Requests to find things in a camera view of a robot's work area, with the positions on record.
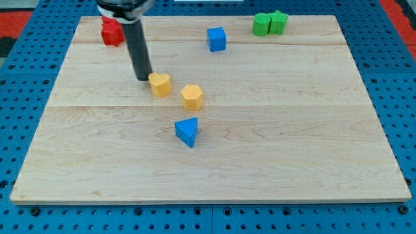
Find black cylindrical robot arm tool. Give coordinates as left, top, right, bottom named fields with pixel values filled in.
left=122, top=19, right=152, bottom=81

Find blue triangle block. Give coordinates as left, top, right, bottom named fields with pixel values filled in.
left=174, top=118, right=199, bottom=148

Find yellow hexagon block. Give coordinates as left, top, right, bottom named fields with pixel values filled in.
left=181, top=84, right=203, bottom=111

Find yellow heart block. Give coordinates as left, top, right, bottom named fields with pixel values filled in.
left=148, top=72, right=172, bottom=98

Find blue cube block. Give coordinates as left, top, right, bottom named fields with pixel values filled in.
left=207, top=27, right=226, bottom=52

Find green cylinder block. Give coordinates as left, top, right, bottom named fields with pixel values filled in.
left=252, top=13, right=271, bottom=36

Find green star block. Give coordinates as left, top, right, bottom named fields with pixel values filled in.
left=268, top=10, right=289, bottom=35

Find red block behind star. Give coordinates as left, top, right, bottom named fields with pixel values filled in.
left=101, top=16, right=116, bottom=24

